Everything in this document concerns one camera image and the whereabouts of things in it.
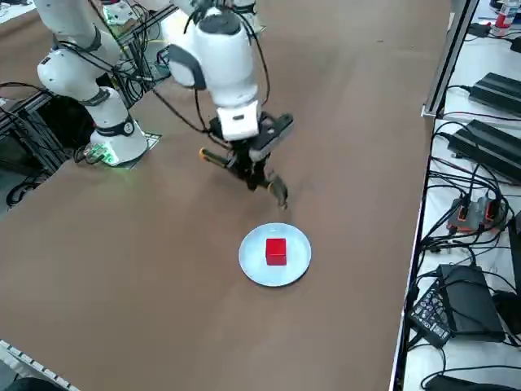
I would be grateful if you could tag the bottle with red label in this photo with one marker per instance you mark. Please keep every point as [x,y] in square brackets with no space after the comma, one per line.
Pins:
[504,18]

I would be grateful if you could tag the black equipment rack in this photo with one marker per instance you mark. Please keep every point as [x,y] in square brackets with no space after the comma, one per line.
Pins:
[61,122]

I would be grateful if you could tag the light blue round plate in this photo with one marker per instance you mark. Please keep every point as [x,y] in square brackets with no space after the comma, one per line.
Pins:
[252,264]

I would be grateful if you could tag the orange grey power strip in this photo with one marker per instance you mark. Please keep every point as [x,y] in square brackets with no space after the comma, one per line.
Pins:
[474,213]

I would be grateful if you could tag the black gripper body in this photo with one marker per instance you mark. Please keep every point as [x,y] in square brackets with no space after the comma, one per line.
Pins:
[246,152]

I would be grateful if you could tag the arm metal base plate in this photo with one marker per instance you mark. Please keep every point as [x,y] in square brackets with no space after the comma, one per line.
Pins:
[152,140]

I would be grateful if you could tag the black box device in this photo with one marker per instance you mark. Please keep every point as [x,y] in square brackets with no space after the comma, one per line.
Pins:
[472,301]

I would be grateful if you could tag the black power adapter brick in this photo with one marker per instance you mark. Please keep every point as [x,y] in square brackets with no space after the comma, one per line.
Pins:
[488,148]
[500,91]

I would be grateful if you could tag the red wooden cube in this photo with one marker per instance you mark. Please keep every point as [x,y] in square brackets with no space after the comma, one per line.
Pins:
[276,250]

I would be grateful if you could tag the white perforated rail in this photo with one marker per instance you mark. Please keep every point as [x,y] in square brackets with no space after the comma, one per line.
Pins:
[24,360]

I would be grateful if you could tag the black flat device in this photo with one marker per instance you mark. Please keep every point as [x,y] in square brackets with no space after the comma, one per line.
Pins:
[460,383]

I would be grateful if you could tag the aluminium frame post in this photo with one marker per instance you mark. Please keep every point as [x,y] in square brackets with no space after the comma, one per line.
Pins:
[447,61]

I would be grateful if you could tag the black dotted panel device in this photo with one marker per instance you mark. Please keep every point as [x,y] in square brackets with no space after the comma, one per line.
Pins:
[429,315]

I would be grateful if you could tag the black rounded device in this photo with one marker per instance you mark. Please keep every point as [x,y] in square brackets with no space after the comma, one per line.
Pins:
[509,311]

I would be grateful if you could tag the small black adapter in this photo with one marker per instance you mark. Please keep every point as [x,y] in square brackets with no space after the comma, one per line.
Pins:
[480,29]

